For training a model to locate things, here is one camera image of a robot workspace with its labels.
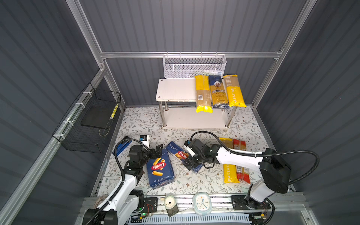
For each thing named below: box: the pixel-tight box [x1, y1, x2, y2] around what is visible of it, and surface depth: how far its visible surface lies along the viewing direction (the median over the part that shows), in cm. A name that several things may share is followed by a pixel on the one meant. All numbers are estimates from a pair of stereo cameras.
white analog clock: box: [192, 191, 212, 216], surface depth 73 cm
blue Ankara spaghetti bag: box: [208, 75, 230, 109], surface depth 79 cm
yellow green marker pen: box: [110, 103, 119, 120], surface depth 82 cm
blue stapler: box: [112, 140, 133, 157], surface depth 95 cm
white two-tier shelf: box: [155, 78, 238, 132], surface depth 89 cm
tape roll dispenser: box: [164, 193, 180, 218], surface depth 69 cm
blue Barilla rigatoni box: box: [146, 149, 176, 188], surface depth 80 cm
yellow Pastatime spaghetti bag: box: [223, 74, 247, 108], surface depth 79 cm
